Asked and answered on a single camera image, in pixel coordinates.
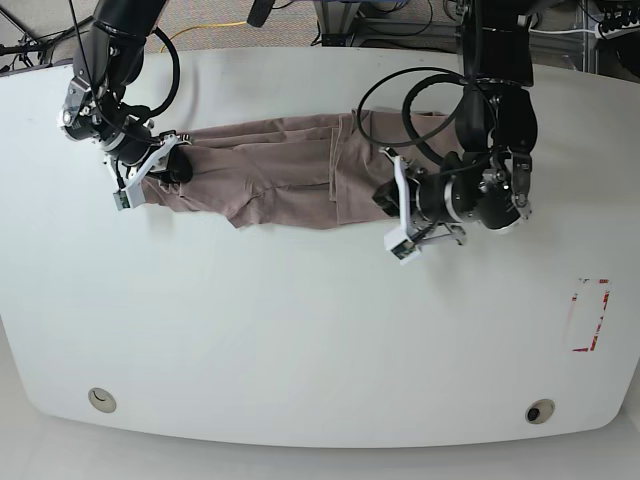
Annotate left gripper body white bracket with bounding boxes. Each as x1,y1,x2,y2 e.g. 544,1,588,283
378,147,469,266

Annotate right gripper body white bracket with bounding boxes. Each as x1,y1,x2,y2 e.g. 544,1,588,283
102,130,191,211

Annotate mauve pink T-shirt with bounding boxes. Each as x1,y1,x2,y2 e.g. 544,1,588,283
142,110,451,232

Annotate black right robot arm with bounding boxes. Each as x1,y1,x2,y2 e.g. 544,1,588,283
58,1,193,209

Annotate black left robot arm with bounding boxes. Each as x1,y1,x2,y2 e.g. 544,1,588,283
357,1,538,264

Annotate black tripod stand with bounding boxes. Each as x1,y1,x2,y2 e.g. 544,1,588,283
1,0,77,74

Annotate red tape rectangle marking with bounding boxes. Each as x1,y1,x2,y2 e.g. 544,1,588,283
567,278,611,353

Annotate white power strip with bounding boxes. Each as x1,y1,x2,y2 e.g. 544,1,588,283
594,10,639,40

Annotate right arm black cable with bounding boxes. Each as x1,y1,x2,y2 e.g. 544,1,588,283
67,0,182,136

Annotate yellow cable on floor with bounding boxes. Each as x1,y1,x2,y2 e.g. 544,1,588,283
159,22,249,54

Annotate aluminium frame base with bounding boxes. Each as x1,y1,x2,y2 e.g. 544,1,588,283
313,0,426,49

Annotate left table cable grommet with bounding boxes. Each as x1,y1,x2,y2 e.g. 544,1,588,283
88,388,117,414

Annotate table cable grommet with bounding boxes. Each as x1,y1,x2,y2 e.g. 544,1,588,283
88,388,117,414
525,399,555,425

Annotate right table cable grommet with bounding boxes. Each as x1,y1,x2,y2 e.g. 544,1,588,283
525,399,555,425

